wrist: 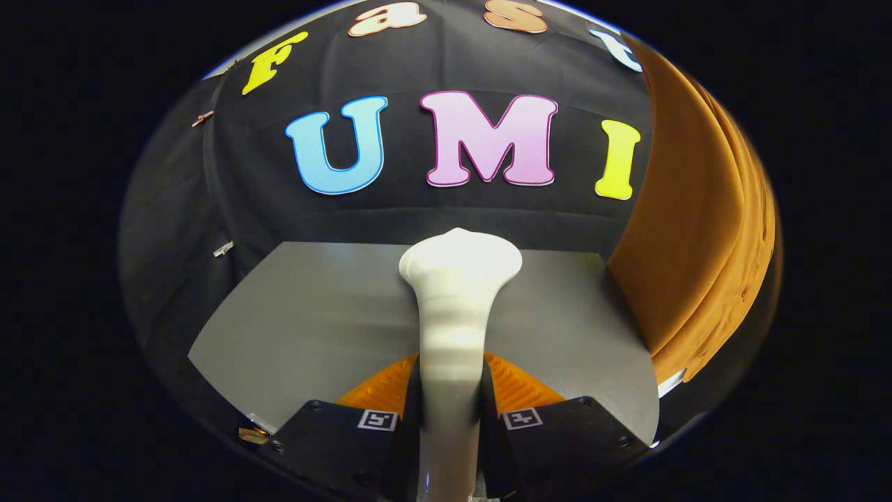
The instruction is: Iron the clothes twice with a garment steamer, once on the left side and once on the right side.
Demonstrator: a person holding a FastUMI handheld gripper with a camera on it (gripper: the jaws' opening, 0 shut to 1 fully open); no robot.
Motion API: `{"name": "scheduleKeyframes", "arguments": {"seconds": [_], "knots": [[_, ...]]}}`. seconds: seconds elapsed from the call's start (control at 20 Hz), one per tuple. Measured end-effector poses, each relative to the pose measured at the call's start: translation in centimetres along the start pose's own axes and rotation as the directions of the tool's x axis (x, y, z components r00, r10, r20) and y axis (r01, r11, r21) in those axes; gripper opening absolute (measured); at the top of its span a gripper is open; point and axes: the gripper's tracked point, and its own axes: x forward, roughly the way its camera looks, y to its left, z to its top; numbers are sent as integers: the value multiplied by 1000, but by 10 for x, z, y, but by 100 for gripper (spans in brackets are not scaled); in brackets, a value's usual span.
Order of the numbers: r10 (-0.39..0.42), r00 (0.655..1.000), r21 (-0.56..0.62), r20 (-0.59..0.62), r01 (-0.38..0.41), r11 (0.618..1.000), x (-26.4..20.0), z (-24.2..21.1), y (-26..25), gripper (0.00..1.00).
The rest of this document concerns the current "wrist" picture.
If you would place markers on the orange button shirt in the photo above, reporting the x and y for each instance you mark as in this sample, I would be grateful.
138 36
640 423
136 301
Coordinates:
697 244

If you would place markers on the white garment steamer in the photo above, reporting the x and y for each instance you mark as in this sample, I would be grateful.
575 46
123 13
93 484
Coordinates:
456 314

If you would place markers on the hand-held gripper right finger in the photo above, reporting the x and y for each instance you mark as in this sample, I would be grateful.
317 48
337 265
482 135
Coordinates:
491 446

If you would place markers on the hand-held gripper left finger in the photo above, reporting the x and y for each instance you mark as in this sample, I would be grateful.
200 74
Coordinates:
408 446

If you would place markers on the pink clip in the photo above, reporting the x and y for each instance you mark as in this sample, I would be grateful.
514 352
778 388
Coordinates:
203 118

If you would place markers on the white clip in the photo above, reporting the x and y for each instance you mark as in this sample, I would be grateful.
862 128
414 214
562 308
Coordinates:
223 249

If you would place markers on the grey drawer cabinet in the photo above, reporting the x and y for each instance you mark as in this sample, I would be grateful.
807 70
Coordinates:
313 328

